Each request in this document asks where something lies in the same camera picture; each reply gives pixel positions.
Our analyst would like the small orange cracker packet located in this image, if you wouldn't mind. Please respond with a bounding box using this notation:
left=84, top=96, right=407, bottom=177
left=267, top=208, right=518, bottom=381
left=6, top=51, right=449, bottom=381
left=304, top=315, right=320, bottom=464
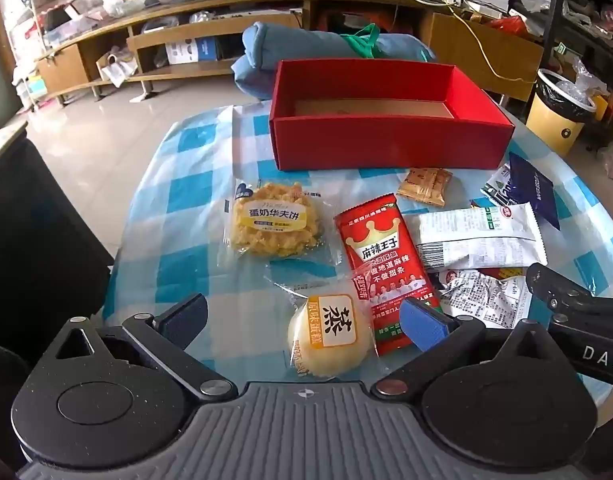
left=396, top=166, right=453, bottom=208

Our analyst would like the long white snack packet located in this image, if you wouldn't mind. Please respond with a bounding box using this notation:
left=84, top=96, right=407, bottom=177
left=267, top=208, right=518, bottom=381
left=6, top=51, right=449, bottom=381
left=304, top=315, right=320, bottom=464
left=415, top=201, right=547, bottom=273

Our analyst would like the white red packet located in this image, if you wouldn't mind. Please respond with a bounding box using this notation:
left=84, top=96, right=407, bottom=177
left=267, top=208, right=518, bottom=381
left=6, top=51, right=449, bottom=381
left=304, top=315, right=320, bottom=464
left=436, top=267, right=534, bottom=331

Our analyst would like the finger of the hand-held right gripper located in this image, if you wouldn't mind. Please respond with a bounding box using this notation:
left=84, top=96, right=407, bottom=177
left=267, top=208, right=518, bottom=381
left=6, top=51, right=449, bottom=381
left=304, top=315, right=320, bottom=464
left=526, top=262, right=613, bottom=322

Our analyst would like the red spicy strip packet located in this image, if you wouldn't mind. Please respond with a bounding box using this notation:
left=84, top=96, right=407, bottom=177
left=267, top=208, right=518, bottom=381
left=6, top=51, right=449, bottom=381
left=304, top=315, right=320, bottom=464
left=333, top=194, right=444, bottom=358

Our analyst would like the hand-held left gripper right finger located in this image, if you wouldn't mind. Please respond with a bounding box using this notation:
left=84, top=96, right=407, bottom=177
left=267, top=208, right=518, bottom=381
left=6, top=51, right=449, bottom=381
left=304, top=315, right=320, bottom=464
left=370, top=297, right=574, bottom=403

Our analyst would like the red cardboard box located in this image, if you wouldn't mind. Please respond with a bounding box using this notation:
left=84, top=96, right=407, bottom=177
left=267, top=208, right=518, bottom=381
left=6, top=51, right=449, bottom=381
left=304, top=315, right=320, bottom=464
left=269, top=59, right=516, bottom=172

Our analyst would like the white blue carton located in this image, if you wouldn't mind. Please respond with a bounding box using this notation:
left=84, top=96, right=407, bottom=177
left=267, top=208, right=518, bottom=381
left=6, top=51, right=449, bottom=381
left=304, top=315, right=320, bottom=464
left=165, top=35, right=220, bottom=66

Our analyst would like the wooden tv stand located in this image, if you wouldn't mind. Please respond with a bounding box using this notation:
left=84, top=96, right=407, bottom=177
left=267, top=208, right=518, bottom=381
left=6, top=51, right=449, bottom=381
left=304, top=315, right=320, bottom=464
left=34, top=0, right=544, bottom=108

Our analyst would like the round steamed cake packet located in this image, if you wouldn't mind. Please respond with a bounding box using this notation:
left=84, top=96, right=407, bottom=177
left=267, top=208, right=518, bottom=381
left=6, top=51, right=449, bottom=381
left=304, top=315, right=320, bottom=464
left=265, top=272, right=382, bottom=381

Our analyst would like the dark blue packet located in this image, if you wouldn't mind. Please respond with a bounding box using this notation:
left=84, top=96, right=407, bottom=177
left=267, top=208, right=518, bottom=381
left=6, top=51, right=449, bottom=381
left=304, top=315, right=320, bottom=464
left=506, top=151, right=561, bottom=231

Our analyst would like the rolled blue blanket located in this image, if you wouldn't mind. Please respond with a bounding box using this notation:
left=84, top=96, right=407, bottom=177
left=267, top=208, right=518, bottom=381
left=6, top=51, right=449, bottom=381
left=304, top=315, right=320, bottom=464
left=230, top=21, right=437, bottom=103

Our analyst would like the black metal shelf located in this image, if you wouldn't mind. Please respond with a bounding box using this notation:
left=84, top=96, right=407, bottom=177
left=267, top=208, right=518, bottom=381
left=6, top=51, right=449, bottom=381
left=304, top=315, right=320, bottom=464
left=506, top=0, right=613, bottom=153

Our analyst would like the green strap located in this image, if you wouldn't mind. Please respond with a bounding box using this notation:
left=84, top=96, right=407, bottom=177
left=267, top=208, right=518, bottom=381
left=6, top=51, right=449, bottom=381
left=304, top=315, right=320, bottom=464
left=341, top=23, right=387, bottom=58

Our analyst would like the yellow cable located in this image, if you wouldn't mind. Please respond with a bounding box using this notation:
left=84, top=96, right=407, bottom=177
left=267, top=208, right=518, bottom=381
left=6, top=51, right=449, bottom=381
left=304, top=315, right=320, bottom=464
left=406, top=0, right=509, bottom=98

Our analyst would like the red plastic bag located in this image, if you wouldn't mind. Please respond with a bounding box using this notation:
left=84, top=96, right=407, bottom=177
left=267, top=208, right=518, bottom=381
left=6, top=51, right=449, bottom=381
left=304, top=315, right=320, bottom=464
left=489, top=15, right=529, bottom=38

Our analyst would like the yellow trash bin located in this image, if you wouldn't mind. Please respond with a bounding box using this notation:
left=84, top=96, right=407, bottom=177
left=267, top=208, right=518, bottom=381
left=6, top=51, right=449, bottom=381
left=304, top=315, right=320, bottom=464
left=525, top=67, right=599, bottom=157

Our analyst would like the dark chair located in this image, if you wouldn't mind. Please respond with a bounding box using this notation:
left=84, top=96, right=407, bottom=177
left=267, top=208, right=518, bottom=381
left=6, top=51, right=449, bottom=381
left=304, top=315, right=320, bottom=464
left=0, top=122, right=116, bottom=361

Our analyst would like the blue checkered tablecloth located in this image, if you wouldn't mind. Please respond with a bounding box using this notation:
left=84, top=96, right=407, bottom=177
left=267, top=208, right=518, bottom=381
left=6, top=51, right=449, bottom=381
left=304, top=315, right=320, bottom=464
left=101, top=105, right=613, bottom=421

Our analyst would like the orange fabric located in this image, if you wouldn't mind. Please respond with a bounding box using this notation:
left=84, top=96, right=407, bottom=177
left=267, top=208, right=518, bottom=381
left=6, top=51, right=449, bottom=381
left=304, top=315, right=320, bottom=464
left=313, top=2, right=422, bottom=36

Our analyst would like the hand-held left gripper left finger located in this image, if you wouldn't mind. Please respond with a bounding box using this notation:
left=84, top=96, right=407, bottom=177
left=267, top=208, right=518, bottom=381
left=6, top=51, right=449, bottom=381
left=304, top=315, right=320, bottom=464
left=36, top=293, right=240, bottom=404

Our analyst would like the yellow waffle cake packet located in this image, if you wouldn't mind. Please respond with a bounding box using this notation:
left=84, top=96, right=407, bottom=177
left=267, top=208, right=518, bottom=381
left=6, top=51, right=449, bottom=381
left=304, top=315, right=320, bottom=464
left=221, top=180, right=337, bottom=261

